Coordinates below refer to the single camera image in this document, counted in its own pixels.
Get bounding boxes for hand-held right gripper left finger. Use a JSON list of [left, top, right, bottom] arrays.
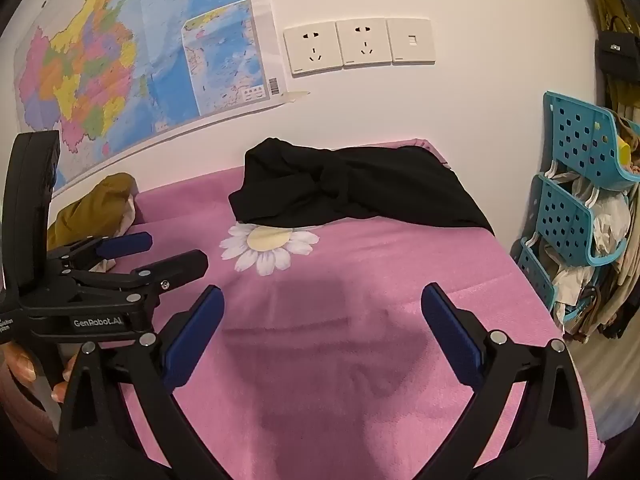
[[59, 284, 231, 480]]

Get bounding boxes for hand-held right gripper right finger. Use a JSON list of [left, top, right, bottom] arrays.
[[421, 282, 591, 480]]

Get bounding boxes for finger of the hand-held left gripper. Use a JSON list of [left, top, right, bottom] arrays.
[[47, 232, 153, 273], [65, 249, 208, 301]]

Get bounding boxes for black garment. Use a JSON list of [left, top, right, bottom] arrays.
[[228, 137, 495, 235]]

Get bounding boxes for yellow green hanging clothes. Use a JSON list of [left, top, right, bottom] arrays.
[[592, 0, 640, 111]]

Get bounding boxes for person's left hand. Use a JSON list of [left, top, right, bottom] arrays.
[[2, 347, 78, 406]]

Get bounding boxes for olive green garment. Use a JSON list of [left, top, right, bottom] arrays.
[[47, 172, 135, 251]]

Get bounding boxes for pink daisy print blanket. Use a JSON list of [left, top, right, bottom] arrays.
[[107, 137, 598, 480]]

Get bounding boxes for blue perforated plastic basket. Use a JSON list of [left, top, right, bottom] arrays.
[[543, 91, 640, 193], [516, 236, 566, 318], [531, 172, 631, 267]]

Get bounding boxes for white plastic bag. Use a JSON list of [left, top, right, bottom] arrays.
[[590, 191, 632, 258]]

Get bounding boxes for black handbag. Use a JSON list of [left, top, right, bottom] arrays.
[[599, 30, 640, 86]]

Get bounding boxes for colourful wall map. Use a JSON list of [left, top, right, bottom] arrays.
[[14, 0, 273, 196]]

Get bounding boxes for white wall socket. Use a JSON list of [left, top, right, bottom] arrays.
[[336, 18, 392, 68], [283, 22, 343, 77]]

